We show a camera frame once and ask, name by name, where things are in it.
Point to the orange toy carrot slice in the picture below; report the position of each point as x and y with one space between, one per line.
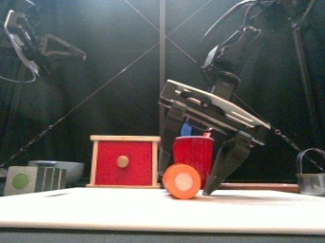
183 182

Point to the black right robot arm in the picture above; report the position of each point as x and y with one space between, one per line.
231 60

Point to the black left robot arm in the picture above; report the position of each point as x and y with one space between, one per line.
21 4

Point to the red plastic cup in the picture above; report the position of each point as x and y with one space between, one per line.
195 152

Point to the brown wooden stick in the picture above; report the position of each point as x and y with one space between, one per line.
263 187

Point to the red wooden box with knob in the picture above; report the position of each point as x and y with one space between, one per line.
122 148

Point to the white cutting board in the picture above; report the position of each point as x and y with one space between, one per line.
161 212

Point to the grey bowl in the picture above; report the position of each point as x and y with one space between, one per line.
70 169

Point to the white box with green dot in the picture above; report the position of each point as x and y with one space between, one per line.
21 181

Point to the vertical metal frame pole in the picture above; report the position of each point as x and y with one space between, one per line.
163 38

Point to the dark slanted frame strut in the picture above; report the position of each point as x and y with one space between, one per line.
306 82

